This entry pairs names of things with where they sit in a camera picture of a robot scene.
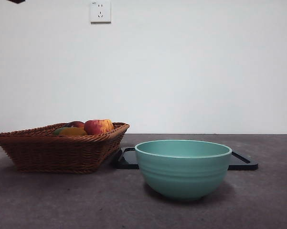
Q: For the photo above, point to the dark red plum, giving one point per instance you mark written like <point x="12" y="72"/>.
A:
<point x="75" y="124"/>

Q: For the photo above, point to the teal ribbed bowl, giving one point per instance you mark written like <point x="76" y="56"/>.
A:
<point x="181" y="176"/>

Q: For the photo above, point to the white wall socket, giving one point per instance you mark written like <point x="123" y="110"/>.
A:
<point x="100" y="12"/>

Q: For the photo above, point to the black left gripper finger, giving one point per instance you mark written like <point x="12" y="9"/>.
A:
<point x="18" y="1"/>

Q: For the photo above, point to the brown wicker basket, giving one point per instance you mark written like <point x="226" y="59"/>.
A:
<point x="57" y="152"/>

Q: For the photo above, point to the black rectangular tray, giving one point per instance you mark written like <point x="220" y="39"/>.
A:
<point x="126" y="159"/>

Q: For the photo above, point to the green oval fruit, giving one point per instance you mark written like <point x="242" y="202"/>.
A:
<point x="56" y="132"/>

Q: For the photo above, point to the red yellow apple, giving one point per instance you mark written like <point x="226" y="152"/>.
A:
<point x="98" y="127"/>

